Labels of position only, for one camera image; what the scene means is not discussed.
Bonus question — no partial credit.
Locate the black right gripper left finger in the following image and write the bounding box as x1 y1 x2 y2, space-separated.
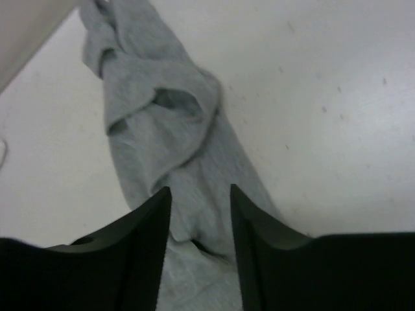
1 187 171 310

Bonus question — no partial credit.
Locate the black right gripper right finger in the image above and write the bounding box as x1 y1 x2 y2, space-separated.
230 185 414 310

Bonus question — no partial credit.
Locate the grey tank top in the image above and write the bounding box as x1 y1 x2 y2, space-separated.
79 1 277 310

